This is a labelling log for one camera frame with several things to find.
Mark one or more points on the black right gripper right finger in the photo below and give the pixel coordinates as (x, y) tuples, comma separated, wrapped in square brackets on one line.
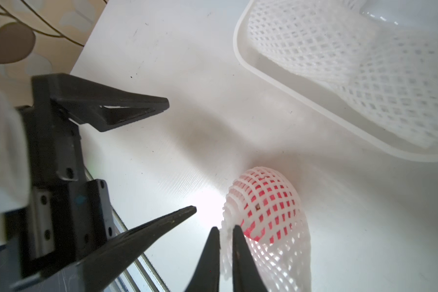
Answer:
[(245, 275)]

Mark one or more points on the white plastic tray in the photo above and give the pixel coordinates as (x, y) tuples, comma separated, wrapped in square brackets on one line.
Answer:
[(320, 97)]

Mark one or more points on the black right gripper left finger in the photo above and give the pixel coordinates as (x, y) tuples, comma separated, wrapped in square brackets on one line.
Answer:
[(206, 277)]

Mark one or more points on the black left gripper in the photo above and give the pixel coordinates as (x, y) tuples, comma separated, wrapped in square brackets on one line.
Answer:
[(68, 221)]

